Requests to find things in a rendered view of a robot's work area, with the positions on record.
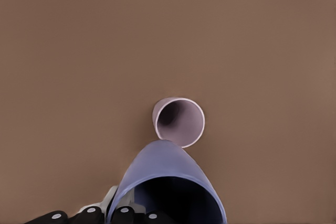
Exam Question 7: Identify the pink cup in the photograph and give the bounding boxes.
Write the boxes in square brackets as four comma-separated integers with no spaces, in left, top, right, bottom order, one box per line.
[152,97,206,148]

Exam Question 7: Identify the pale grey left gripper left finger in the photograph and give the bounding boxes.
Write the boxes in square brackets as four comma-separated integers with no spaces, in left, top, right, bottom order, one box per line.
[24,185,119,224]

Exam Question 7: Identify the purple cup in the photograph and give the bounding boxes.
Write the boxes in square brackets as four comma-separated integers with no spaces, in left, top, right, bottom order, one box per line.
[106,139,228,224]

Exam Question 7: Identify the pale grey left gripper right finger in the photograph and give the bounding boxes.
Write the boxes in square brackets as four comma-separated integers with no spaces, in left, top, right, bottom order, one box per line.
[111,187,177,224]

